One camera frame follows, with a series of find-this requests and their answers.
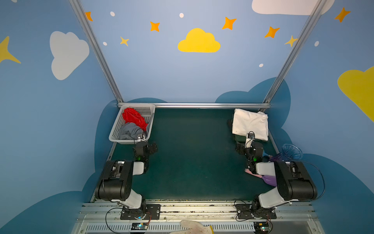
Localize right aluminium frame post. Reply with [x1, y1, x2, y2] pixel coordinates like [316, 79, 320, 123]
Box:
[263, 0, 328, 106]

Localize grey t shirt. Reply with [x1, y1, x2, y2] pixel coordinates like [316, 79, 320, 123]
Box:
[118, 122, 145, 140]

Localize red t shirt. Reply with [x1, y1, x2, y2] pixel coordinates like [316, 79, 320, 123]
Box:
[122, 108, 148, 132]

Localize white work glove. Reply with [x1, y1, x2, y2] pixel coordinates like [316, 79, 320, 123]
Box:
[170, 220, 214, 234]

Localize folded white t shirt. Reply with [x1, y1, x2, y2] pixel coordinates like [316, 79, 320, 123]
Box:
[232, 109, 268, 141]

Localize purple scoop pink handle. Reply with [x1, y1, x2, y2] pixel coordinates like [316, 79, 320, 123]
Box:
[244, 169, 277, 187]

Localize horizontal aluminium frame bar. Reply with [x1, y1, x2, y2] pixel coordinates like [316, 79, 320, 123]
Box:
[117, 102, 271, 109]

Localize white plastic laundry basket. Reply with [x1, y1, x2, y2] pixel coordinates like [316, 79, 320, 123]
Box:
[109, 103, 155, 145]

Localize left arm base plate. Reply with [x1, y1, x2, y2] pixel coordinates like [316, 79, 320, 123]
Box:
[120, 204, 161, 220]

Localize aluminium frame post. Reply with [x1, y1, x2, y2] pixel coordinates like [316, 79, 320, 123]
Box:
[263, 0, 328, 106]
[69, 0, 123, 102]

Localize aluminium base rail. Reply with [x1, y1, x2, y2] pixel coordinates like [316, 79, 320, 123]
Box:
[72, 200, 324, 234]

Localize left aluminium frame post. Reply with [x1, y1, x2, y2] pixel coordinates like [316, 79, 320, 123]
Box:
[69, 0, 123, 102]

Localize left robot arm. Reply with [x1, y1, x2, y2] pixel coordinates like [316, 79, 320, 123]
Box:
[94, 141, 158, 214]

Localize right circuit board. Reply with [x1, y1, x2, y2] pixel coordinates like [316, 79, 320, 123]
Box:
[254, 222, 271, 234]

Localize circuit board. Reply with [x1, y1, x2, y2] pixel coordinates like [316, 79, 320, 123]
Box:
[131, 223, 148, 232]
[254, 222, 271, 234]

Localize left circuit board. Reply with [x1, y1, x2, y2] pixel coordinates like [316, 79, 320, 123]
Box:
[131, 223, 148, 232]

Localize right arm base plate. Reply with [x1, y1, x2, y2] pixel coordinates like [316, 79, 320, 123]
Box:
[234, 203, 277, 220]

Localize folded dark green shirt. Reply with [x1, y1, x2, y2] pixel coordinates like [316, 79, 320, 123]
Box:
[233, 135, 246, 144]

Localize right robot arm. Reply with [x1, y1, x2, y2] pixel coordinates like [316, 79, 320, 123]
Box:
[236, 141, 318, 213]

